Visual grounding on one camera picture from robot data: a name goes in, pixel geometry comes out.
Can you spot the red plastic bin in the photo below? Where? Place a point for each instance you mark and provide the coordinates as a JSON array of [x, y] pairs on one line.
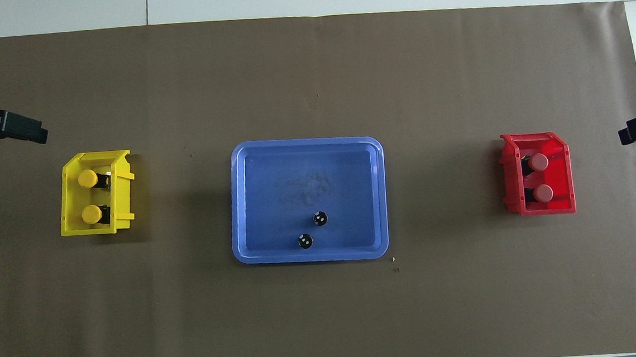
[[558, 173]]

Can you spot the yellow plastic bin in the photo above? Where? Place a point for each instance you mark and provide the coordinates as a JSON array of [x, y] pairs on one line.
[[73, 198]]

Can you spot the blue plastic tray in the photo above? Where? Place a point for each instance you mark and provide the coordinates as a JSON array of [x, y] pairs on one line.
[[295, 174]]

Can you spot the brown paper table mat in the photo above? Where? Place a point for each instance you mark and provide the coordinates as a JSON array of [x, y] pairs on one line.
[[193, 321]]

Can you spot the red push button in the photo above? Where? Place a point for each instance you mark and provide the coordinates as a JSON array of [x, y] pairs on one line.
[[543, 192], [539, 162]]

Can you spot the yellow push button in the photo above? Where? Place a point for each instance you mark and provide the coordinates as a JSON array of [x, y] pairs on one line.
[[92, 214], [87, 178]]

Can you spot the black cylindrical capacitor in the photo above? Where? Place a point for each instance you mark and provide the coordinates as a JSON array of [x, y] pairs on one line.
[[319, 218], [305, 241]]

